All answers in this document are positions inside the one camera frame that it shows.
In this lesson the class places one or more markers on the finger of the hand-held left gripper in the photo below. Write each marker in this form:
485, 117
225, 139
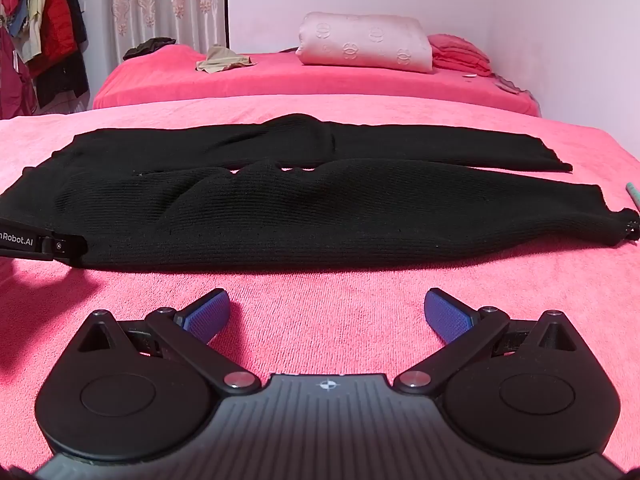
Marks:
67, 249

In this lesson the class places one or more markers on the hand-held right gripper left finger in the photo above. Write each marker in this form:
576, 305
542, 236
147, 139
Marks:
207, 312

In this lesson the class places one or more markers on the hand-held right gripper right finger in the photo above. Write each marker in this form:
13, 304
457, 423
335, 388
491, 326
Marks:
445, 312

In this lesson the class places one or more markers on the black knit pants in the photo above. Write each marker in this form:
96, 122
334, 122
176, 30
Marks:
310, 205

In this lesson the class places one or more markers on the pink bed blanket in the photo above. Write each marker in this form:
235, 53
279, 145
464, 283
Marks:
325, 305

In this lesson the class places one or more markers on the maroon hanging garment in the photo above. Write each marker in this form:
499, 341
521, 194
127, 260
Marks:
15, 80

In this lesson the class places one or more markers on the black hanging coat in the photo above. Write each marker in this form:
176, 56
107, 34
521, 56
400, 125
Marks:
70, 75

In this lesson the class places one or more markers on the cream hanging shirt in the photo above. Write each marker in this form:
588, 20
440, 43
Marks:
34, 25

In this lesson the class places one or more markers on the red hanging jacket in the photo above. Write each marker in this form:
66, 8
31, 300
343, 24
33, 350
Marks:
59, 27

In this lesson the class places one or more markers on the blue hanging garment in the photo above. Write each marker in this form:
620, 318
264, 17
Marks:
17, 22

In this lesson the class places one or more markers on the dark crumpled garment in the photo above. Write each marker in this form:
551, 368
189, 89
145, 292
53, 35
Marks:
147, 47

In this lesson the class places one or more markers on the teal pen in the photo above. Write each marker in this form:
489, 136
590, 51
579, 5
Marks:
634, 194

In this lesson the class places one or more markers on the beige garment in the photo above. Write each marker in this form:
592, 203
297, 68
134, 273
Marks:
222, 59

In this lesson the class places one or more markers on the folded pink blanket stack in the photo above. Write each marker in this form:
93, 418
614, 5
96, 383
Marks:
457, 55

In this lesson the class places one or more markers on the pink covered bed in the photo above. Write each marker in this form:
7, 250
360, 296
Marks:
320, 80

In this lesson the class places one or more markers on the patterned lace curtain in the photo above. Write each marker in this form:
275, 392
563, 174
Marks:
167, 2

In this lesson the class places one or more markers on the folded pale pink quilt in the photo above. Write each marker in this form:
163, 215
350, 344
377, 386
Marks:
365, 40

